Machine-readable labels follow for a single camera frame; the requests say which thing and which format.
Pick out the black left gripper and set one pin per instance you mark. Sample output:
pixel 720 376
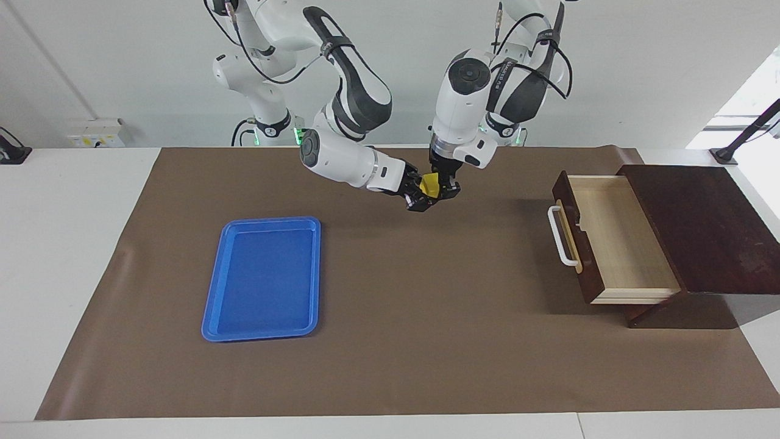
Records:
pixel 443 166

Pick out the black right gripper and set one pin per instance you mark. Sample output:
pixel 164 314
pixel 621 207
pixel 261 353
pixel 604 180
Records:
pixel 407 182

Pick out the yellow cube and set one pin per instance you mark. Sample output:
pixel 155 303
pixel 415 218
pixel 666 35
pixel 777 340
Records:
pixel 431 183

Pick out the wooden drawer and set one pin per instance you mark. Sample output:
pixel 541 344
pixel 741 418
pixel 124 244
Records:
pixel 627 256

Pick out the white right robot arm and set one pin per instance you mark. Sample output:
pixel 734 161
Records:
pixel 341 161

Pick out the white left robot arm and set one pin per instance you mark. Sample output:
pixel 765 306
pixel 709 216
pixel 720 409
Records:
pixel 463 103

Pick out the brown table mat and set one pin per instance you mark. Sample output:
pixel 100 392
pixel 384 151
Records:
pixel 396 305

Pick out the blue plastic tray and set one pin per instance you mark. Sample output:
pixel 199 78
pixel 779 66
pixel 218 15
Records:
pixel 262 286

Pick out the dark wooden cabinet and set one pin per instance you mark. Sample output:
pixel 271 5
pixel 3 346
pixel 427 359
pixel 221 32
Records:
pixel 713 231

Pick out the black clamp stand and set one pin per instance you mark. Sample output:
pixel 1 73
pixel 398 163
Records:
pixel 740 140

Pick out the white wall socket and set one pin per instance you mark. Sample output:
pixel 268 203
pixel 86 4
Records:
pixel 94 134

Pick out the black table mount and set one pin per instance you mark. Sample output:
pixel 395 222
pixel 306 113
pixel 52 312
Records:
pixel 12 152

